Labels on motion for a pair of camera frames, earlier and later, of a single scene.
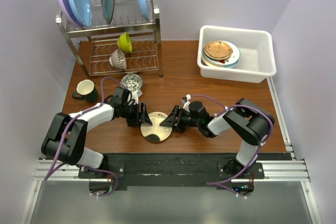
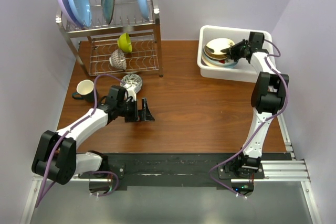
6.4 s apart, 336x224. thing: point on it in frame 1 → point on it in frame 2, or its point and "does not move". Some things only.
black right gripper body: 186,120 → 247,45
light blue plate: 79,0 does not move
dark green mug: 86,89 does not move
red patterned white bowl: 117,59 does not move
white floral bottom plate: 230,60 does not move
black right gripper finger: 174,119 → 236,48
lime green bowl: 124,42 does not move
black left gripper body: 131,113 does not move
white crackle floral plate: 157,118 → 219,44
